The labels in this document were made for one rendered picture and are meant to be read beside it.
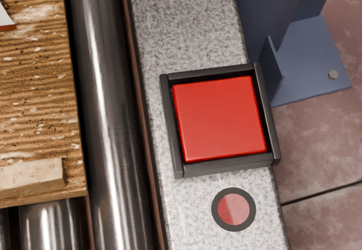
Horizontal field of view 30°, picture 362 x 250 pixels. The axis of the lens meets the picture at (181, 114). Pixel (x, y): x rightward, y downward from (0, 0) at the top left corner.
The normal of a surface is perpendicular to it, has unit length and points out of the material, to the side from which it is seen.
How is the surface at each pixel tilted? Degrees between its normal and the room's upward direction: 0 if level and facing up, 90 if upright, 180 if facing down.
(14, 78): 0
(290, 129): 0
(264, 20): 90
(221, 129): 0
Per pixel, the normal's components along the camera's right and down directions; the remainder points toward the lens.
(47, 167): 0.04, -0.33
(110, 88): 0.28, -0.38
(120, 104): 0.56, -0.37
